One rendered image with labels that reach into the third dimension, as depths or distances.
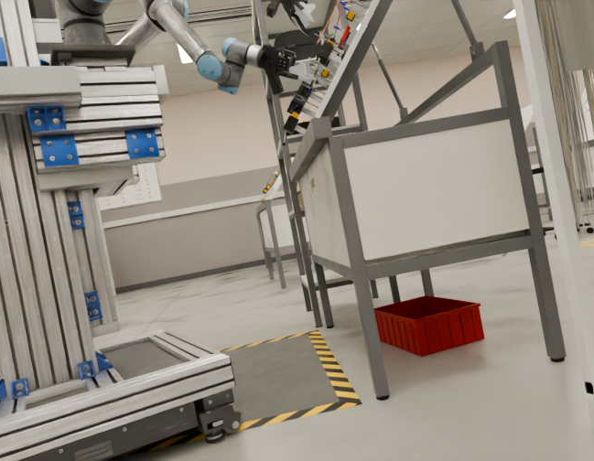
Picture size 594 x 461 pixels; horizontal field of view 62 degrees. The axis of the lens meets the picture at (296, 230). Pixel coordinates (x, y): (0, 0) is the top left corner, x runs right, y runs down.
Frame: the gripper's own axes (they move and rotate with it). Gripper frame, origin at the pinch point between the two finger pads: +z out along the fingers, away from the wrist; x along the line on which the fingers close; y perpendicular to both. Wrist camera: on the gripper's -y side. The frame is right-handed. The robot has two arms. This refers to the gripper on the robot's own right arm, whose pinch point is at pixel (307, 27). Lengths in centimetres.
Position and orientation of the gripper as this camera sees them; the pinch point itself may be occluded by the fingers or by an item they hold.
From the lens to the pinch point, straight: 191.5
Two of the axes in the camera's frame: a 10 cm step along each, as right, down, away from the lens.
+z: 6.2, 7.8, -0.3
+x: -1.4, 1.5, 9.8
